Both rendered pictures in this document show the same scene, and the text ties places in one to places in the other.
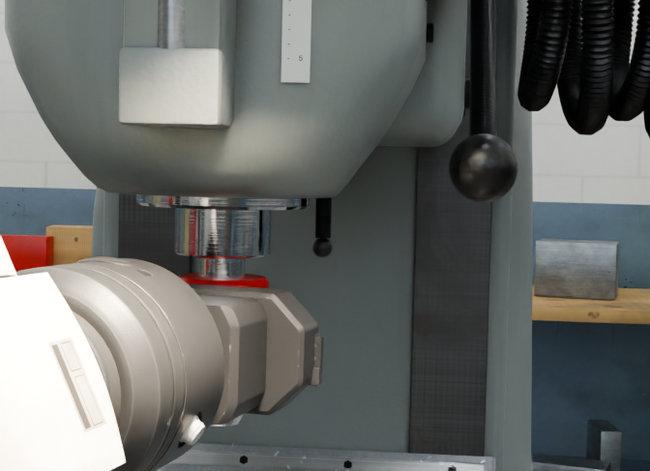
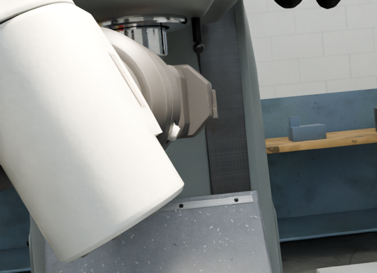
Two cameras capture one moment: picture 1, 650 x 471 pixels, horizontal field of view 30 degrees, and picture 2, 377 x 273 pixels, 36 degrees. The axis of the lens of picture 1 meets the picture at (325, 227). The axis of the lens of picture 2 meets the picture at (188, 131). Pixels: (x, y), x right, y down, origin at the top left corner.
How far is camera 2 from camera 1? 0.17 m
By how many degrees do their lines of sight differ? 10
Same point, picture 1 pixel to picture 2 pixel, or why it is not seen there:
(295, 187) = not seen: outside the picture
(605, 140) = not seen: hidden behind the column
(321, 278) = not seen: hidden behind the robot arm
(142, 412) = (157, 108)
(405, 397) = (206, 165)
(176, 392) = (170, 99)
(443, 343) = (223, 134)
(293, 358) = (205, 100)
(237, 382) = (183, 110)
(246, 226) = (156, 36)
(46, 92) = not seen: outside the picture
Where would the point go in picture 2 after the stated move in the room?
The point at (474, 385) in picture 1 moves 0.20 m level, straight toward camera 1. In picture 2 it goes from (242, 154) to (265, 169)
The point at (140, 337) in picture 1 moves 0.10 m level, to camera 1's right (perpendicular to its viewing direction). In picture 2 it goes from (148, 60) to (324, 46)
